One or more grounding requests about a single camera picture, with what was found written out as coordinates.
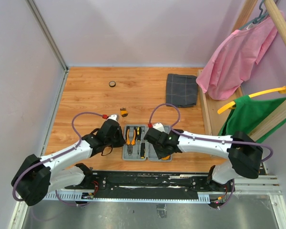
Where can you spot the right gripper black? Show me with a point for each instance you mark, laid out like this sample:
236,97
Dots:
160,154

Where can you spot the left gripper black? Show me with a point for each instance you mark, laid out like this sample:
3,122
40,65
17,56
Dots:
121,141

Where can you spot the yellow tape measure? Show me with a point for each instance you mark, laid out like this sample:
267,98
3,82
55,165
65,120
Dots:
166,158

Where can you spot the orange black pliers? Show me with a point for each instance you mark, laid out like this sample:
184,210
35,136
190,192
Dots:
130,139

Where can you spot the hex key set orange holder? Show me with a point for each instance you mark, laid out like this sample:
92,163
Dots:
123,112

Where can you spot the grey plastic tool case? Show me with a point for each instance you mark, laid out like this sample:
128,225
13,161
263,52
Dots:
136,148

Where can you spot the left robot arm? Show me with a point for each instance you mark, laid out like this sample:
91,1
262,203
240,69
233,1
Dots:
38,176

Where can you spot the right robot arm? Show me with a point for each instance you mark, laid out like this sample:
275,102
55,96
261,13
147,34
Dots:
243,155

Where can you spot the dark grey checked cloth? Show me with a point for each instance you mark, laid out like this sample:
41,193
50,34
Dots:
181,90

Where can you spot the wooden clothes rack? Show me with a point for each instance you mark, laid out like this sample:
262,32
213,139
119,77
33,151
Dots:
269,122

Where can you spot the green shirt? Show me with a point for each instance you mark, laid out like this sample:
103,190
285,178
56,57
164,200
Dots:
248,114

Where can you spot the pink shirt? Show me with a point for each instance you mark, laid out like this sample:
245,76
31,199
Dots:
232,62

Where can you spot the yellow clothes hanger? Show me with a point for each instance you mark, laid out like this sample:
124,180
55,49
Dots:
230,105

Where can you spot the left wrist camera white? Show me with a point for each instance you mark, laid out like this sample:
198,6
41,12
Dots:
114,117

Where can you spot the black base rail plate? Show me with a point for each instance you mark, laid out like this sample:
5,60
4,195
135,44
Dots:
152,185

